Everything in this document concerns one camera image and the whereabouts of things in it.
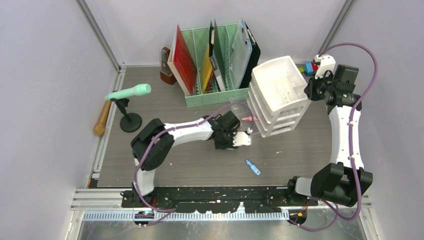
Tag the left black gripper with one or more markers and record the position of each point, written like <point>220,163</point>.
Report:
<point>229,144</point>

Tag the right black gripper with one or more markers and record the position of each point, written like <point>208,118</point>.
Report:
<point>309,89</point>

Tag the clear plastic drawer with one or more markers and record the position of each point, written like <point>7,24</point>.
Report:
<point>241,108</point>

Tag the pink highlighter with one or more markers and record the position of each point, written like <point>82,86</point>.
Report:
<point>249,119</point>

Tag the white drawer organizer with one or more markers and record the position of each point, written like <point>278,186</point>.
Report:
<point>276,95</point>

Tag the yellow book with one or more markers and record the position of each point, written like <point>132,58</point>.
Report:
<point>206,70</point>

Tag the black clipboard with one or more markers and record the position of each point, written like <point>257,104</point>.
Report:
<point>253,59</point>

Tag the black book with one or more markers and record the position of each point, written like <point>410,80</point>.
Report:
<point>216,57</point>

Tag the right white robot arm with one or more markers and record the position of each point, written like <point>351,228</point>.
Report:
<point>344,179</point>

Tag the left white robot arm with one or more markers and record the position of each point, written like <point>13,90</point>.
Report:
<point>152,145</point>

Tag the colourful toy blocks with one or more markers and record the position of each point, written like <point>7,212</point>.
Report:
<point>309,68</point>

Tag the red notebook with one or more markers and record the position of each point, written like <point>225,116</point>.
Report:
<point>182,64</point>

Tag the brown round object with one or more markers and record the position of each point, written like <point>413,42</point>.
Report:
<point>166,74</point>

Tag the green file organizer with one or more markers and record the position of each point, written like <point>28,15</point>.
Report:
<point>197,40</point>

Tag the black microphone stand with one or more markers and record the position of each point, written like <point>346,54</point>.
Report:
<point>130,122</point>

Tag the mint green microphone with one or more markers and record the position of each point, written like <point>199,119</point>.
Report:
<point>135,91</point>

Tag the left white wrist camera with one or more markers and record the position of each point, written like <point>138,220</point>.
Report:
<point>242,138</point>

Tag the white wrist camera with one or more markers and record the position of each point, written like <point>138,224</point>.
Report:
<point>242,138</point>
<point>325,63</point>

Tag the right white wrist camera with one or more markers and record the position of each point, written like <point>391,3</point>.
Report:
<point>325,63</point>

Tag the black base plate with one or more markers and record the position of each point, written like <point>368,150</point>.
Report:
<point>215,199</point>

